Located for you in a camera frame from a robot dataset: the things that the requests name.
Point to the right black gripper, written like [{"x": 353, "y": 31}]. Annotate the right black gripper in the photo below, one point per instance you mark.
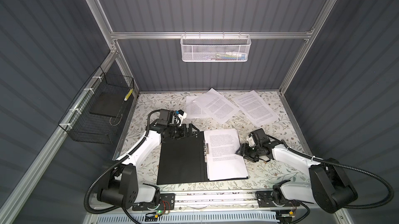
[{"x": 243, "y": 150}]

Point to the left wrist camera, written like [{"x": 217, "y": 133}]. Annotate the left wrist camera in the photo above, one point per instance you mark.
[{"x": 180, "y": 115}]

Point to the aluminium front rail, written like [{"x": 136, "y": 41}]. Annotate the aluminium front rail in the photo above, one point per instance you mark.
[{"x": 221, "y": 199}]

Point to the white wire mesh basket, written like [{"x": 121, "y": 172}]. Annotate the white wire mesh basket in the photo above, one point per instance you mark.
[{"x": 195, "y": 47}]

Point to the red folder black inside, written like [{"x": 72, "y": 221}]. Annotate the red folder black inside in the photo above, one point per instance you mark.
[{"x": 183, "y": 160}]

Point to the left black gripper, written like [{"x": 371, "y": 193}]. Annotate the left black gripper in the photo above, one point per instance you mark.
[{"x": 185, "y": 133}]

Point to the black wire mesh basket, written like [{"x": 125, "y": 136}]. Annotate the black wire mesh basket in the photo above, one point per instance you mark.
[{"x": 81, "y": 126}]

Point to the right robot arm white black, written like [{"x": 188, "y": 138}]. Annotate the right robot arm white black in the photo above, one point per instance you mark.
[{"x": 329, "y": 186}]

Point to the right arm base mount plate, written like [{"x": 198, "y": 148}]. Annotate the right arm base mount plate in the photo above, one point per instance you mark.
[{"x": 269, "y": 198}]

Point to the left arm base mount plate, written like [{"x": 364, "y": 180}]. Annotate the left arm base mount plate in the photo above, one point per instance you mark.
[{"x": 163, "y": 201}]

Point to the pens in white basket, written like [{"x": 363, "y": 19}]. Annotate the pens in white basket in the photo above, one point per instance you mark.
[{"x": 227, "y": 56}]

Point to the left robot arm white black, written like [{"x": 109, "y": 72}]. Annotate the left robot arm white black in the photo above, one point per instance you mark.
[{"x": 119, "y": 185}]

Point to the printed paper sheet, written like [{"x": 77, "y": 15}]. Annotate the printed paper sheet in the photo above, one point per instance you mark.
[
  {"x": 222, "y": 161},
  {"x": 193, "y": 111},
  {"x": 256, "y": 109},
  {"x": 216, "y": 106}
]

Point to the yellow green marker pen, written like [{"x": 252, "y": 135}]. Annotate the yellow green marker pen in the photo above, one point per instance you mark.
[{"x": 128, "y": 95}]

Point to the black pad in basket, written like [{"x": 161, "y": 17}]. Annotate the black pad in basket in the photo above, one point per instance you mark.
[{"x": 108, "y": 105}]

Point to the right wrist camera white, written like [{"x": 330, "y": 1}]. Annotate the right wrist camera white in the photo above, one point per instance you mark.
[{"x": 251, "y": 142}]

